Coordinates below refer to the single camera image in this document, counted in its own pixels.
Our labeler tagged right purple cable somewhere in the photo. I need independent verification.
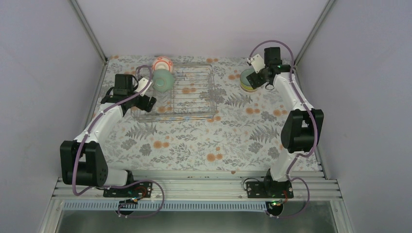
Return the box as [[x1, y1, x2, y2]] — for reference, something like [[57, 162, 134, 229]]
[[248, 40, 319, 219]]

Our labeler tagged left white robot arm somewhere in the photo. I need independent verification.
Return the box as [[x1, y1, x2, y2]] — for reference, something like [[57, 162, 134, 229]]
[[60, 74, 156, 197]]

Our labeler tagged red patterned white bowl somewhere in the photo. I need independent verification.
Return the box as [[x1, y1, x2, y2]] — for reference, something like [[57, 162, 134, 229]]
[[152, 56, 173, 73]]

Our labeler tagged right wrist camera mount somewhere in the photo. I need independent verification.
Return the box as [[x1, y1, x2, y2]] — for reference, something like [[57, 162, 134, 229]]
[[247, 54, 265, 73]]

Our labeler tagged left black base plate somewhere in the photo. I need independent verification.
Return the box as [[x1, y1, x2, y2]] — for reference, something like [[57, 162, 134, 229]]
[[103, 180, 153, 199]]

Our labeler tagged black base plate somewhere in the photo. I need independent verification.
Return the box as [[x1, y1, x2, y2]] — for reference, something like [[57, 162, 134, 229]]
[[246, 181, 294, 199], [103, 180, 153, 199]]

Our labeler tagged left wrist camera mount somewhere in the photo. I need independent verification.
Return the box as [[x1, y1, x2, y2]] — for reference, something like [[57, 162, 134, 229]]
[[136, 78, 153, 96]]

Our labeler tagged aluminium rail frame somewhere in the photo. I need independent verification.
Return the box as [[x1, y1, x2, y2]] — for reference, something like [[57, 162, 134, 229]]
[[51, 168, 343, 201]]

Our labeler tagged yellow green bowl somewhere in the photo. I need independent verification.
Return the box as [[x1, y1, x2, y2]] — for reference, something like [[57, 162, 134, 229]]
[[240, 83, 253, 90]]

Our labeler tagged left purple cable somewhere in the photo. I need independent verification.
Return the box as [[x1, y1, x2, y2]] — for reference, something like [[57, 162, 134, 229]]
[[72, 65, 155, 196]]

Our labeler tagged purple cable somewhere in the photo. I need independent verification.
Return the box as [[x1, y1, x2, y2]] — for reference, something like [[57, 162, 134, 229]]
[[72, 65, 155, 196], [248, 40, 319, 219]]

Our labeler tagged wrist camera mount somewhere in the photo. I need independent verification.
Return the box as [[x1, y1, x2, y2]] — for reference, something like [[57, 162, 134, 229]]
[[136, 78, 153, 96], [247, 54, 265, 73]]

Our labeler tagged floral tablecloth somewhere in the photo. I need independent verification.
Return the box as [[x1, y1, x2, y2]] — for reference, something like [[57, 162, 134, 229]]
[[101, 56, 290, 171]]

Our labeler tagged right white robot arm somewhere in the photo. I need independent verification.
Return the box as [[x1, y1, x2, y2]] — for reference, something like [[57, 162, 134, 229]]
[[247, 47, 324, 198]]

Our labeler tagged grey slotted cable duct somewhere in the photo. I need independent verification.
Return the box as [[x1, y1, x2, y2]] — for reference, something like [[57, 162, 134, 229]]
[[62, 200, 267, 212]]

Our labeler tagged wire dish rack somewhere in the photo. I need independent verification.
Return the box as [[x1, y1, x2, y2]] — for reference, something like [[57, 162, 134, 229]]
[[131, 63, 217, 122]]

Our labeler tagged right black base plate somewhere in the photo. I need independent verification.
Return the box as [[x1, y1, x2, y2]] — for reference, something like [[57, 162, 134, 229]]
[[246, 181, 294, 199]]

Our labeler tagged pale green bowl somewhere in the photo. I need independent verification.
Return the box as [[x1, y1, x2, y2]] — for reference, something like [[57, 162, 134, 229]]
[[240, 68, 255, 86], [153, 69, 175, 93]]

